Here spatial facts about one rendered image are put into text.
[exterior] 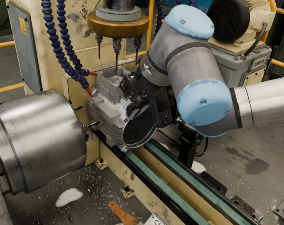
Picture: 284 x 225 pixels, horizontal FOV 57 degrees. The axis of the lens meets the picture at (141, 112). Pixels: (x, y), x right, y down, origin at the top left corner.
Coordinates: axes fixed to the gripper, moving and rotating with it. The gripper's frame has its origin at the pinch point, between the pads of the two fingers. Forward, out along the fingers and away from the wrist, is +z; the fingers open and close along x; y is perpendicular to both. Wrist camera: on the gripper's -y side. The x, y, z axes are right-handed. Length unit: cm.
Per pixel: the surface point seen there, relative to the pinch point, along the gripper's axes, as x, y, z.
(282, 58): -311, 27, 101
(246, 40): -68, 11, -5
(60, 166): 23.2, -3.2, 4.2
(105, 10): -0.6, 25.7, -16.4
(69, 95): 8.7, 18.8, 11.0
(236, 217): -10.4, -38.2, -2.6
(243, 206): -20.2, -39.3, 3.5
